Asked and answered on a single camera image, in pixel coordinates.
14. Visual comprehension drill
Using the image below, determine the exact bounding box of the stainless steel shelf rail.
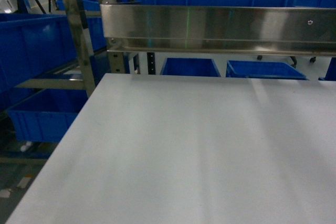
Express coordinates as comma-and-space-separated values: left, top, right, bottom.
100, 1, 335, 57

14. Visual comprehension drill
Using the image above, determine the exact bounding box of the blue crate on rack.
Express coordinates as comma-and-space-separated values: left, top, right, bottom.
1, 14, 76, 110

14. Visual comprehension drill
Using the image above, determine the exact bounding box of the small blue bin left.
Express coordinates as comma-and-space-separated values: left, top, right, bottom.
160, 58, 221, 77

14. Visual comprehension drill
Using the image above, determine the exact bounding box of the small blue bin middle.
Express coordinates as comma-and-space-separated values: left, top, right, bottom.
226, 60, 307, 80

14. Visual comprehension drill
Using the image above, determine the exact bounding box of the blue crate lower rack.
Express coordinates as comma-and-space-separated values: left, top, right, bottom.
7, 89, 88, 143

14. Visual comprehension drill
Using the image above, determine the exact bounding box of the small blue bin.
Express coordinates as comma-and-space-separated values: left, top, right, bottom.
226, 60, 307, 80
160, 58, 221, 77

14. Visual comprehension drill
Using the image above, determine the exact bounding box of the steel rack upright post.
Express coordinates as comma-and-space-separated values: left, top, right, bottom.
63, 0, 96, 96

